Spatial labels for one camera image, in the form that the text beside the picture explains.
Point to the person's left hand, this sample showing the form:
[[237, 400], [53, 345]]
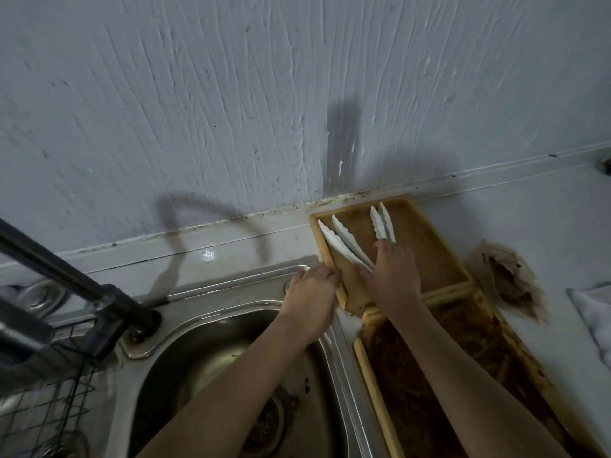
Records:
[[310, 300]]

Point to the person's right hand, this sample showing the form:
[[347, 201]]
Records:
[[396, 281]]

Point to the stainless steel double sink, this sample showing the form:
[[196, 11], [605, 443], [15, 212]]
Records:
[[215, 290]]

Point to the wooden two-compartment tray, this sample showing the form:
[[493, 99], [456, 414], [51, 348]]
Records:
[[377, 400]]

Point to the curved steel faucet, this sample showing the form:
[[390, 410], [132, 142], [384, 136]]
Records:
[[62, 276]]

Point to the person's left forearm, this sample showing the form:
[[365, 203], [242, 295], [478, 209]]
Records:
[[238, 391]]

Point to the round metal sink drain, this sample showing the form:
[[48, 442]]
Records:
[[67, 445], [265, 424]]

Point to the round metal sink stopper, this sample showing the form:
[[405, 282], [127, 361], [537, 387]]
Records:
[[40, 295]]

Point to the stained crumpled plastic bag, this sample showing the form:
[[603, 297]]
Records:
[[511, 281]]

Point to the crumpled white tissue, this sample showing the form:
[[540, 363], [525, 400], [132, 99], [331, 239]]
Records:
[[596, 319]]

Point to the dark metal stand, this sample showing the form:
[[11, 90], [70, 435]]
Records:
[[607, 165]]

